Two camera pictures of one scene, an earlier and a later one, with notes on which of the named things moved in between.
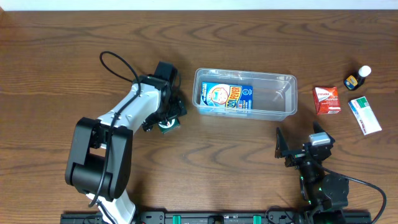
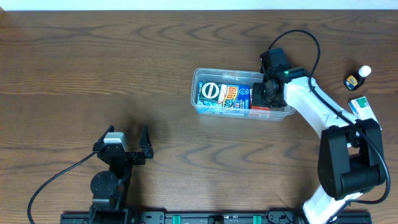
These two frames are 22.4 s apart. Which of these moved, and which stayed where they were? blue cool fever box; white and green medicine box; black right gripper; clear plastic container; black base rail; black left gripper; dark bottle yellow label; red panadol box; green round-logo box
Moved: black right gripper; red panadol box; green round-logo box; black left gripper
Stayed: blue cool fever box; white and green medicine box; black base rail; dark bottle yellow label; clear plastic container
